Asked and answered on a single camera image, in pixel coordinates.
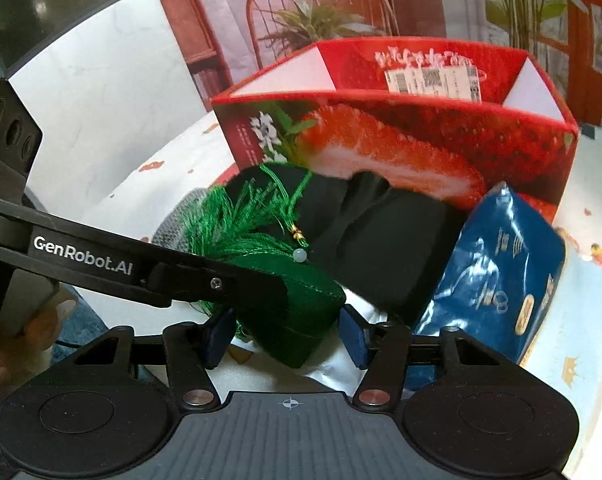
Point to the black knitted cloth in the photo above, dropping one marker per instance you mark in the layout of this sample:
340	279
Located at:
381	240

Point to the wall poster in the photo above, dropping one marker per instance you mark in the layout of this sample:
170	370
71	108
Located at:
291	10

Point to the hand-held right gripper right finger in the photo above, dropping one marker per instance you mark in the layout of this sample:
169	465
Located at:
353	336

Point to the person's left hand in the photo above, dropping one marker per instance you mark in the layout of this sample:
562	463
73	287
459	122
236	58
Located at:
11	357

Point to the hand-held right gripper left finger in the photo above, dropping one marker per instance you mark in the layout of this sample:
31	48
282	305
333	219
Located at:
220	334

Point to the green tasselled pouch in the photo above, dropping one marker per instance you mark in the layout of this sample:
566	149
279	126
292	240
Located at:
291	332

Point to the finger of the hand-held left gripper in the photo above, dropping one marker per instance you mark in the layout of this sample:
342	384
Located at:
251	286

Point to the red strawberry print cardboard box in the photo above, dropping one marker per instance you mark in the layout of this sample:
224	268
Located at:
431	125

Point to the blue and white packet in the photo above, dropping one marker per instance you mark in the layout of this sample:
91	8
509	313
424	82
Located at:
501	270

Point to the grey knitted cloth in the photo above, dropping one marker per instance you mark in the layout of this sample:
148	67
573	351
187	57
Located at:
178	226

